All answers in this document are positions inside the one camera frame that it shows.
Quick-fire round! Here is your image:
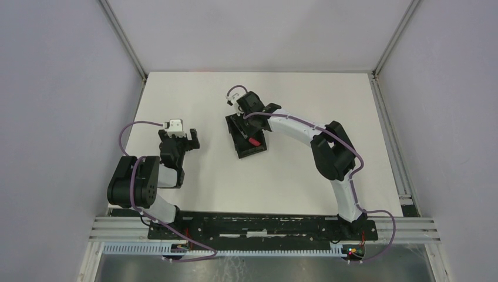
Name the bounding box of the left aluminium corner post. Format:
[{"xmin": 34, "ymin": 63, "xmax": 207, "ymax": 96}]
[{"xmin": 97, "ymin": 0, "xmax": 148, "ymax": 83}]

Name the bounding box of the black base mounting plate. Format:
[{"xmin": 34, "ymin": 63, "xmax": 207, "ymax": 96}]
[{"xmin": 171, "ymin": 211, "xmax": 379, "ymax": 252}]

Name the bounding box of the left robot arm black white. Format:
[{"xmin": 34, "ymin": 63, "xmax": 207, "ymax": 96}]
[{"xmin": 107, "ymin": 129, "xmax": 200, "ymax": 224}]

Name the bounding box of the aluminium frame rail front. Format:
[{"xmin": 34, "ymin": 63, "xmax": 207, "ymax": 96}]
[{"xmin": 89, "ymin": 217, "xmax": 441, "ymax": 244}]

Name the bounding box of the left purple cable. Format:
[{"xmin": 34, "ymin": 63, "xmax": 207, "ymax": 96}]
[{"xmin": 118, "ymin": 120, "xmax": 217, "ymax": 263}]

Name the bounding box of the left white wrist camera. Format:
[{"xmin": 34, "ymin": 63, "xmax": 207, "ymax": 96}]
[{"xmin": 163, "ymin": 119, "xmax": 186, "ymax": 138}]

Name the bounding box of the white slotted cable duct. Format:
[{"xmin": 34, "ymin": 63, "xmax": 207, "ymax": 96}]
[{"xmin": 103, "ymin": 243, "xmax": 346, "ymax": 258}]

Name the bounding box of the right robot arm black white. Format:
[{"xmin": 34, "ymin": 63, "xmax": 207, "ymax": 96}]
[{"xmin": 226, "ymin": 91, "xmax": 367, "ymax": 234}]

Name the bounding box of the purple cable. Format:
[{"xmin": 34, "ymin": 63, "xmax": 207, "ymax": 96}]
[
  {"xmin": 227, "ymin": 85, "xmax": 397, "ymax": 264},
  {"xmin": 118, "ymin": 120, "xmax": 217, "ymax": 263}
]

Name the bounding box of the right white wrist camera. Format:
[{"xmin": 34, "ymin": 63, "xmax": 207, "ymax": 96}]
[{"xmin": 226, "ymin": 92, "xmax": 246, "ymax": 106}]

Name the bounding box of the right aluminium corner post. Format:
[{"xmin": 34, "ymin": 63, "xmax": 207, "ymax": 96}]
[{"xmin": 372, "ymin": 0, "xmax": 422, "ymax": 77}]

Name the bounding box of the red handled screwdriver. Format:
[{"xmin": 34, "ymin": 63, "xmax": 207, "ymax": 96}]
[{"xmin": 242, "ymin": 132, "xmax": 261, "ymax": 147}]

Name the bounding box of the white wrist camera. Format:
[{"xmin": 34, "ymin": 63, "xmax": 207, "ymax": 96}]
[
  {"xmin": 226, "ymin": 92, "xmax": 246, "ymax": 106},
  {"xmin": 163, "ymin": 119, "xmax": 186, "ymax": 138}
]

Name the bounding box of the right side aluminium rail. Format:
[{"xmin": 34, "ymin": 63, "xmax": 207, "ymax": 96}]
[{"xmin": 368, "ymin": 72, "xmax": 420, "ymax": 217}]

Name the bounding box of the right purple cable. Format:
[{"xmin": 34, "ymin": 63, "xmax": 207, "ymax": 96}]
[{"xmin": 227, "ymin": 85, "xmax": 397, "ymax": 264}]

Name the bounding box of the aluminium corner post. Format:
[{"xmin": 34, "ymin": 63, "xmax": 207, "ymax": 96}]
[
  {"xmin": 372, "ymin": 0, "xmax": 422, "ymax": 77},
  {"xmin": 97, "ymin": 0, "xmax": 148, "ymax": 83}
]

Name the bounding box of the black plastic bin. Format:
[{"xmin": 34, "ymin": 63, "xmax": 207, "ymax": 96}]
[{"xmin": 225, "ymin": 114, "xmax": 267, "ymax": 159}]

